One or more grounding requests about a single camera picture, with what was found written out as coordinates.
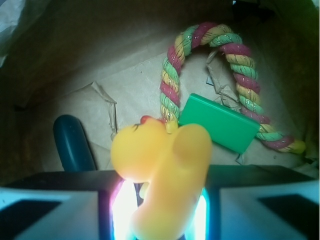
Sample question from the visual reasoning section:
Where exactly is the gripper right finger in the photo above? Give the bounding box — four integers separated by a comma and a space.
204, 165, 320, 240

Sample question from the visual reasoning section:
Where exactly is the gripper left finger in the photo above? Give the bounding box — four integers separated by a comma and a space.
0, 170, 125, 240

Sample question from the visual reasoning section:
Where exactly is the yellow rubber duck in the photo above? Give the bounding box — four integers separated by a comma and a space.
110, 117, 213, 240

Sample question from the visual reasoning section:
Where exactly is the dark teal cylindrical object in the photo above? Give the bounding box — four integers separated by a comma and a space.
53, 114, 97, 172

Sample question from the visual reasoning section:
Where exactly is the green rectangular block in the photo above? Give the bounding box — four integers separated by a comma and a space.
178, 93, 260, 154

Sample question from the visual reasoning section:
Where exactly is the brown paper bag bin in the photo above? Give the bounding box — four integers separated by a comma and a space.
0, 0, 320, 185

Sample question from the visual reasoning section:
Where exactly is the multicolour twisted rope toy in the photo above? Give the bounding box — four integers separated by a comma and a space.
159, 22, 306, 154

